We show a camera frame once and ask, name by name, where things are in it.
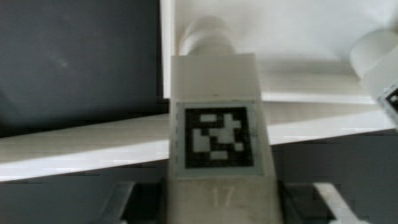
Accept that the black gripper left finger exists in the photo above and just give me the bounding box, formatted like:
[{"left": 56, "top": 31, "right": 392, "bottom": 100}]
[{"left": 97, "top": 181, "right": 169, "bottom": 224}]

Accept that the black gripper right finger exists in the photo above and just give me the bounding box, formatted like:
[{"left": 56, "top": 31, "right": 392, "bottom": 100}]
[{"left": 280, "top": 182, "right": 372, "bottom": 224}]

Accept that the white table leg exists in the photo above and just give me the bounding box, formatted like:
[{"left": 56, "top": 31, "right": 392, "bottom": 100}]
[
  {"left": 168, "top": 16, "right": 283, "bottom": 224},
  {"left": 351, "top": 30, "right": 398, "bottom": 128}
]

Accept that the white square tabletop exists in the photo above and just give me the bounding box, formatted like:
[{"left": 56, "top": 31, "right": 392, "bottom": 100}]
[{"left": 161, "top": 0, "right": 398, "bottom": 105}]

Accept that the white U-shaped obstacle fence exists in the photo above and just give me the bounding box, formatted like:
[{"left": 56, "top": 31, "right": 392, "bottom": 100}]
[{"left": 0, "top": 102, "right": 395, "bottom": 182}]

